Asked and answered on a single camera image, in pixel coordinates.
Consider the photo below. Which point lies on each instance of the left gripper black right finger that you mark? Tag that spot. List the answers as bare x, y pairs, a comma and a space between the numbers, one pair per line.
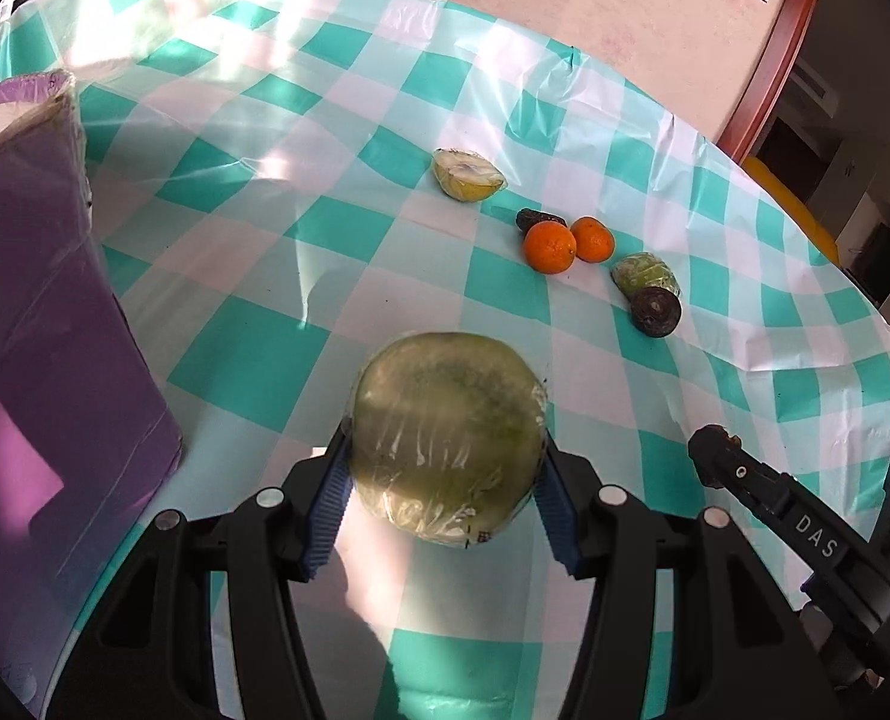
739, 650

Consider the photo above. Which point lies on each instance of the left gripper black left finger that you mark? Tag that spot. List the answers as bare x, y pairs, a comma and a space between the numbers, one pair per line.
146, 649

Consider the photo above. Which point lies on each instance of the large green melon half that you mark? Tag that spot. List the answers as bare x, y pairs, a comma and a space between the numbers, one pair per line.
447, 435

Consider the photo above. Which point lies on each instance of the dark round passion fruit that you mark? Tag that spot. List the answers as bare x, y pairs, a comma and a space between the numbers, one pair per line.
655, 311

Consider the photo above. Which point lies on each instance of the purple plastic box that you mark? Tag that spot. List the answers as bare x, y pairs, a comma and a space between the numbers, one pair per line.
85, 436

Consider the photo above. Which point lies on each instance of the wrapped green apple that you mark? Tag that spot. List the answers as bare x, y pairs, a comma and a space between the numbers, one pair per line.
644, 270

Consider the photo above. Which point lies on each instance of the far mandarin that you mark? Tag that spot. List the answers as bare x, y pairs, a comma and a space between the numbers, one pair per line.
595, 241

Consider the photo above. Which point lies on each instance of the mandarin beside melon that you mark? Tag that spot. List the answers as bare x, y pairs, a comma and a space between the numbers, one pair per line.
549, 248

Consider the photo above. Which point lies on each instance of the small dark wrinkled fruit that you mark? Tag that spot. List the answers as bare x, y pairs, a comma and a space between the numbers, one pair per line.
527, 218

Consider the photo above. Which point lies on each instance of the teal white checkered tablecloth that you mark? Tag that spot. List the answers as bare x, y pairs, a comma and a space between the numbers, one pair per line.
263, 201

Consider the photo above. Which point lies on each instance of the wrapped yellow pear half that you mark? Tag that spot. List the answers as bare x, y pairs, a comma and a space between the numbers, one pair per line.
465, 176

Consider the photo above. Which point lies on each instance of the red wooden door frame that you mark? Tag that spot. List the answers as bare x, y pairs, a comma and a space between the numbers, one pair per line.
769, 77

